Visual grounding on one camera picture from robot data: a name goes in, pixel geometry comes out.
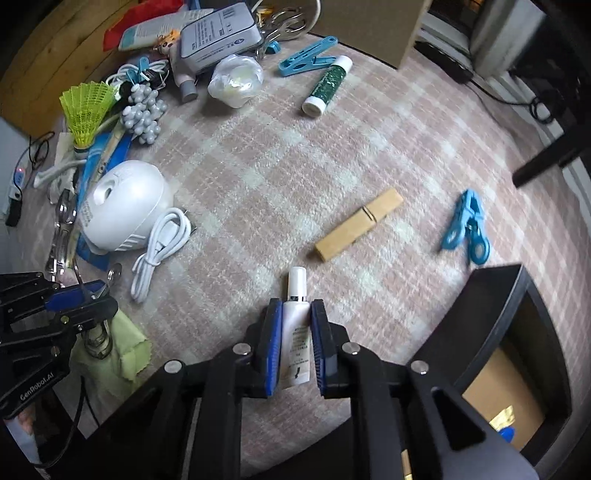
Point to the brown cardboard piece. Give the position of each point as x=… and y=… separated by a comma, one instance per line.
x=503, y=392

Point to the grey bead cluster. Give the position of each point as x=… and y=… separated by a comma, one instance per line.
x=143, y=113

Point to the black table leg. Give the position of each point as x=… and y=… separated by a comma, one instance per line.
x=554, y=157

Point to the black power strip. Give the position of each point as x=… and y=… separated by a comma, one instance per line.
x=443, y=60

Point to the shiny metal clasp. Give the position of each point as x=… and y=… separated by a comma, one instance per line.
x=62, y=226

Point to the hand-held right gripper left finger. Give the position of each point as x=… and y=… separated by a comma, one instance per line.
x=273, y=346

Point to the wooden board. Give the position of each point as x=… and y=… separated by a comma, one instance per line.
x=51, y=60

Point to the yellow shuttlecock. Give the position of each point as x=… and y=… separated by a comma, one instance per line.
x=87, y=108

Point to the white power strip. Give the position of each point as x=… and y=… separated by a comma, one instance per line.
x=14, y=184

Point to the white squeeze bottle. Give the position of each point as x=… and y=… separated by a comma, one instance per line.
x=143, y=32

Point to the white power adapter box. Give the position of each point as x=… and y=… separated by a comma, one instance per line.
x=217, y=34

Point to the metal clamp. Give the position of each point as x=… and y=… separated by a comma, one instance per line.
x=277, y=23

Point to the small white tube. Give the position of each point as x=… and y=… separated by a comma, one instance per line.
x=295, y=332

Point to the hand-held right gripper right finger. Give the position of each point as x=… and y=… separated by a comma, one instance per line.
x=318, y=346

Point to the green glue stick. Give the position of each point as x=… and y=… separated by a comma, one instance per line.
x=328, y=83

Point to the white round device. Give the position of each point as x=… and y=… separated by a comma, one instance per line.
x=122, y=207

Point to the wooden clothespin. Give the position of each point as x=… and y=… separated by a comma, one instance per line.
x=355, y=226

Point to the red snack bag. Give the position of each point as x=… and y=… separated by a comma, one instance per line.
x=122, y=25

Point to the small glass bottle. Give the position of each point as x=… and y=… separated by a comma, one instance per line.
x=97, y=341

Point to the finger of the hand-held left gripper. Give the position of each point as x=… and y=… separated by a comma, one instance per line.
x=69, y=297
x=92, y=311

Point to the brown cardboard box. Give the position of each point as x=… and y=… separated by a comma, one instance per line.
x=369, y=23

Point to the green cloth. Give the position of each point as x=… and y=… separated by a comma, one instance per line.
x=124, y=350

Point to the black bin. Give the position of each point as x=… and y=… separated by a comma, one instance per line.
x=508, y=323

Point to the pink plaid covered desktop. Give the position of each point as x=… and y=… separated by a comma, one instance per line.
x=277, y=161

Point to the clear plastic wrapped item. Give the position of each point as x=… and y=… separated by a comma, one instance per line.
x=235, y=81

